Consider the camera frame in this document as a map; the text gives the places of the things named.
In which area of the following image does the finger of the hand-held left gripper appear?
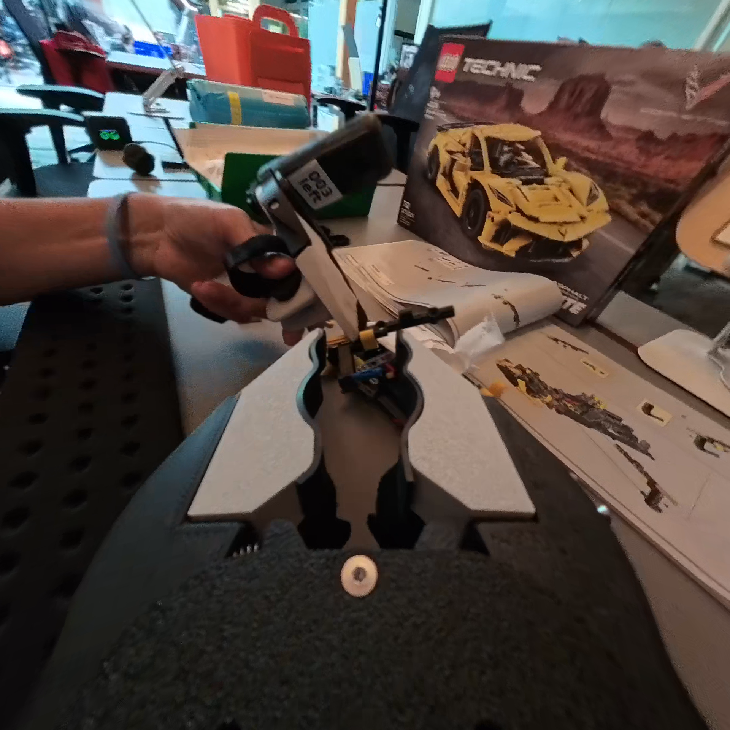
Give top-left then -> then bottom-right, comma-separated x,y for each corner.
294,218 -> 370,343

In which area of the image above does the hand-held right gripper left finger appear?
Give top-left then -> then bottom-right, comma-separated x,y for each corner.
186,330 -> 327,522

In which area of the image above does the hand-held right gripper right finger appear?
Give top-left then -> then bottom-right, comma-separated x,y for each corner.
394,331 -> 538,523

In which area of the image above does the small black yellow lego assembly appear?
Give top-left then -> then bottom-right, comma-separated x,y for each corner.
325,305 -> 456,354

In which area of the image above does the partly built lego car chassis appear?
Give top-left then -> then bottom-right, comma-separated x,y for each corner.
328,341 -> 508,431

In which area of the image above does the person's left forearm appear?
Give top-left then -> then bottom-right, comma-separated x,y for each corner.
0,194 -> 115,306

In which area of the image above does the lego instruction booklet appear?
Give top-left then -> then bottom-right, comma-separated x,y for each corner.
336,240 -> 730,608

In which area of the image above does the lego set cardboard box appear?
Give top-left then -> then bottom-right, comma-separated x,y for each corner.
396,23 -> 730,327

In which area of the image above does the person's left hand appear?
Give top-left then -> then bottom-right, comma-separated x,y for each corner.
127,193 -> 306,347

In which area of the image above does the light blue plastic packet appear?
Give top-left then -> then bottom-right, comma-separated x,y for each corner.
187,79 -> 311,131

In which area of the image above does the green plastic bin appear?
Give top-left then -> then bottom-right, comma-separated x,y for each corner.
219,151 -> 377,220

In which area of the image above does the black round knob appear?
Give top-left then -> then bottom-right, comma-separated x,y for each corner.
121,143 -> 156,176

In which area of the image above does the grey wristband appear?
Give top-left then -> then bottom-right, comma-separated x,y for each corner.
104,193 -> 140,280

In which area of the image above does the white sheet stand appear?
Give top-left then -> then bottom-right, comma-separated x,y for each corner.
638,319 -> 730,406

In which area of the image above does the small black display device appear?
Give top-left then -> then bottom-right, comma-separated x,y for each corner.
86,114 -> 133,152

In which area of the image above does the red office chair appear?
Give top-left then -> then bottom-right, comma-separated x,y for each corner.
39,31 -> 115,95

